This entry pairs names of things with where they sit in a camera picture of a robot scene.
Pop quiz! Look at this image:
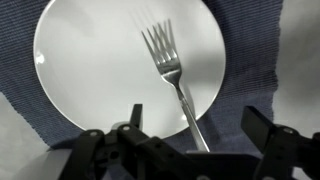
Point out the silver fork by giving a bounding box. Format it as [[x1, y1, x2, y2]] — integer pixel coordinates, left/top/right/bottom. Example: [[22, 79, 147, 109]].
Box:
[[140, 18, 211, 153]]

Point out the dark blue woven placemat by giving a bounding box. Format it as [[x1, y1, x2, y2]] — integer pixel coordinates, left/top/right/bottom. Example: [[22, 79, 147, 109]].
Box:
[[0, 0, 284, 158]]

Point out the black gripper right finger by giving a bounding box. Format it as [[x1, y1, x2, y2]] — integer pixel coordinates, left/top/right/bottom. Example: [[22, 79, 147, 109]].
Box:
[[240, 105, 320, 180]]

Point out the white round plate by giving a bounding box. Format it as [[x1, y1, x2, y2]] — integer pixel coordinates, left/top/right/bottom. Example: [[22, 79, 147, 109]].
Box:
[[32, 0, 227, 140]]

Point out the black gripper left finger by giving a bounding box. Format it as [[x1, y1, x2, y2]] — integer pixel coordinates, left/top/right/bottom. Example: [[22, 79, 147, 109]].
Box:
[[59, 103, 188, 180]]

